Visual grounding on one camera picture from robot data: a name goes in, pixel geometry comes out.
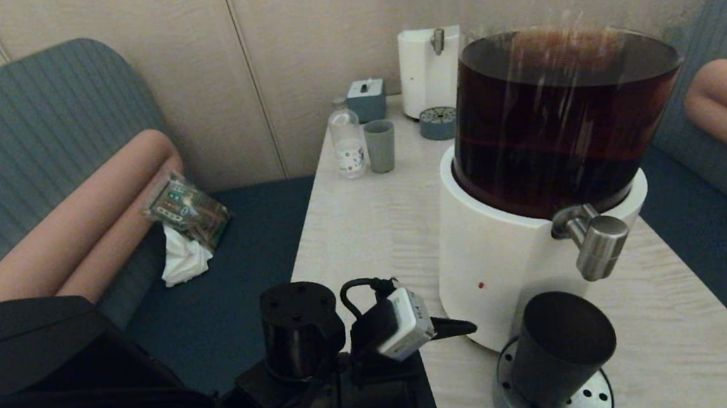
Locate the teal left bench sofa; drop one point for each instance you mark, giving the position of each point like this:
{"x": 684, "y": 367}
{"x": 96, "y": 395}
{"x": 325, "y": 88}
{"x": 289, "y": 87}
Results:
{"x": 6, "y": 140}

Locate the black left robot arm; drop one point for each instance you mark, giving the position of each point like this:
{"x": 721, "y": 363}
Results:
{"x": 78, "y": 400}

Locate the small blue drip tray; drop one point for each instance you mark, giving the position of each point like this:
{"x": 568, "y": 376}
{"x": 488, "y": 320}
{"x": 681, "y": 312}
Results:
{"x": 438, "y": 124}

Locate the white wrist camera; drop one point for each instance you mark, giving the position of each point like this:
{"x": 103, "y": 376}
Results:
{"x": 405, "y": 326}

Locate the grey-blue cup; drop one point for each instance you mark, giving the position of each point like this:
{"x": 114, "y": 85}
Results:
{"x": 381, "y": 148}

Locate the small white water dispenser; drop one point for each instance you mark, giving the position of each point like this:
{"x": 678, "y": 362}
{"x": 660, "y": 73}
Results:
{"x": 423, "y": 74}

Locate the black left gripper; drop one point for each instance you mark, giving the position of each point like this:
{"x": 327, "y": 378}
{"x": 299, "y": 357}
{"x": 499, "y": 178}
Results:
{"x": 384, "y": 400}

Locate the metal dispenser tap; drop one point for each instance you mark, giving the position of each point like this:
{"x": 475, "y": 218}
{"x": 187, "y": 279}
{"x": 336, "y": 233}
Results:
{"x": 596, "y": 242}

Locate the clear plastic bottle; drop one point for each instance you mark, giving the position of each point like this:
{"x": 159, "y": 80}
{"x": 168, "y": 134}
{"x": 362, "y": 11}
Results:
{"x": 348, "y": 142}

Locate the green snack packet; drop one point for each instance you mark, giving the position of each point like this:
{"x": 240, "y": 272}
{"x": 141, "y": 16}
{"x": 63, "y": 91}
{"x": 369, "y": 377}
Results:
{"x": 190, "y": 210}

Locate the large white tea dispenser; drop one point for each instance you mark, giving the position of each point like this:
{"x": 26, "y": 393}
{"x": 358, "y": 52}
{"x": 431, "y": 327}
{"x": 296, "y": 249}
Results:
{"x": 539, "y": 136}

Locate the white crumpled tissue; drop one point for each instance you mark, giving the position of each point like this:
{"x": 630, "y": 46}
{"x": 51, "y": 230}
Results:
{"x": 183, "y": 261}

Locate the black cup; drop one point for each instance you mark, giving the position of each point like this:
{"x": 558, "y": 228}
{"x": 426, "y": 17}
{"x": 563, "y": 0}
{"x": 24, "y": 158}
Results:
{"x": 558, "y": 347}

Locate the blue napkin box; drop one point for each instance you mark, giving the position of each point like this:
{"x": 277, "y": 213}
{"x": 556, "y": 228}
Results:
{"x": 367, "y": 100}

